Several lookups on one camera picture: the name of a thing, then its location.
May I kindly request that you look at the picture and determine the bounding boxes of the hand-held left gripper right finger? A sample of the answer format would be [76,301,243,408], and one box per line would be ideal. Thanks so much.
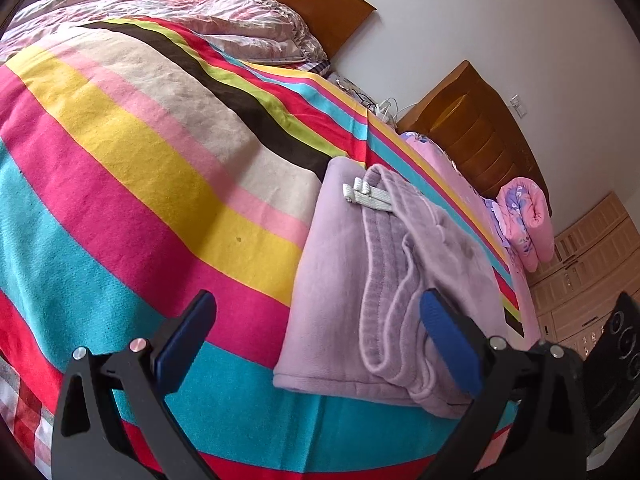
[419,288,593,480]

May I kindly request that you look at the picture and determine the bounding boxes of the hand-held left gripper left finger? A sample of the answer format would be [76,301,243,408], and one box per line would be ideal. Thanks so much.
[51,290,220,480]

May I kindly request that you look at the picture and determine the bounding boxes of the lilac fleece pants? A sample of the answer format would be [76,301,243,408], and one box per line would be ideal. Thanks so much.
[272,156,511,420]

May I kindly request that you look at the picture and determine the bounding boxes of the light wooden wardrobe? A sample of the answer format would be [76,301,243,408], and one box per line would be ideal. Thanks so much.
[526,191,640,361]

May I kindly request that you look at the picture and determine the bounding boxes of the rolled pink floral blanket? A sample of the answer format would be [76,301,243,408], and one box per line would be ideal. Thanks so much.
[496,176,556,272]

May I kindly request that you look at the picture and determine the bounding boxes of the pink bed sheet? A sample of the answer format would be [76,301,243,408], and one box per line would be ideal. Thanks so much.
[399,130,543,347]

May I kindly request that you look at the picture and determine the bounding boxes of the rainbow striped blanket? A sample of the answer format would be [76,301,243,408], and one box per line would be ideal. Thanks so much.
[0,16,526,480]

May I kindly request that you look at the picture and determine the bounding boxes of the red plaid bed sheet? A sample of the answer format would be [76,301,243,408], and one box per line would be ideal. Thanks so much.
[0,352,57,478]

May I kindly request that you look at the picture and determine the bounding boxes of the wooden headboard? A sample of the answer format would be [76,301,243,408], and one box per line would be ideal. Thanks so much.
[227,0,377,59]
[396,60,554,217]

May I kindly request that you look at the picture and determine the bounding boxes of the pink floral satin quilt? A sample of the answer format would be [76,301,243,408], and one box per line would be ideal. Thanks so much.
[0,0,328,66]

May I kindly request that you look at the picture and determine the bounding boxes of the white charging cable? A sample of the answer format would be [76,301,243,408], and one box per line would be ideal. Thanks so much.
[382,96,418,117]

